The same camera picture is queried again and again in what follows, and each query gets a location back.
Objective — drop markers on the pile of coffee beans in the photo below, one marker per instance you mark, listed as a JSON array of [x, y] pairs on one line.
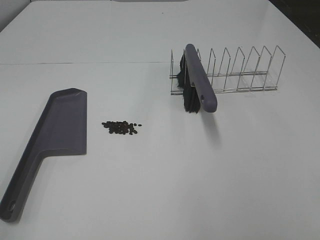
[[121, 127]]

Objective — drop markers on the purple brush with black bristles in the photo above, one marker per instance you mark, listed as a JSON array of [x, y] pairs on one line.
[[193, 80]]

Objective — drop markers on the purple plastic dustpan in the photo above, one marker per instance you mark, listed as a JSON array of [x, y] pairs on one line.
[[60, 131]]

